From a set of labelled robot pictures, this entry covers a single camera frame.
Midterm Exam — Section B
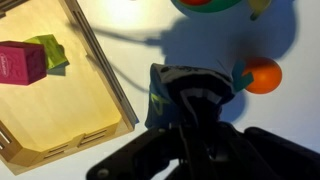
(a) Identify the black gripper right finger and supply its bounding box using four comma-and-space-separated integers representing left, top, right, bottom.
199, 121, 320, 180

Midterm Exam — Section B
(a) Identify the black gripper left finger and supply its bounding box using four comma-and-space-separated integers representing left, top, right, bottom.
85, 123, 189, 180

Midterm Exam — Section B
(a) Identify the black white square print cube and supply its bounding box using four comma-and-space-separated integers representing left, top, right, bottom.
144, 62, 255, 132

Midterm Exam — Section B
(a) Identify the light wooden tray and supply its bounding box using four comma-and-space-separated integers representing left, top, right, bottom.
0, 0, 140, 176

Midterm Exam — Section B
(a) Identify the yellow-green cube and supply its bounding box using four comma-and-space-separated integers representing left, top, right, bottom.
23, 33, 71, 77

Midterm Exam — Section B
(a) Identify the pink cube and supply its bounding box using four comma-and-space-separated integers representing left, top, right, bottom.
0, 40, 48, 87

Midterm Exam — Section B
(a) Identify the orange ball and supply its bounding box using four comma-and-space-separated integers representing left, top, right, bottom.
241, 56, 284, 95

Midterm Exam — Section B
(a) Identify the yellow toy banana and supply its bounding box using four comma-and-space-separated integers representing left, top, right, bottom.
247, 0, 273, 22

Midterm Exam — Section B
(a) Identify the green plastic bowl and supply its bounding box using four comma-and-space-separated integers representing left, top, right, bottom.
170, 0, 245, 14

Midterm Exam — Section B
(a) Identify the red toy apple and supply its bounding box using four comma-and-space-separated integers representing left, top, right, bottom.
179, 0, 213, 6

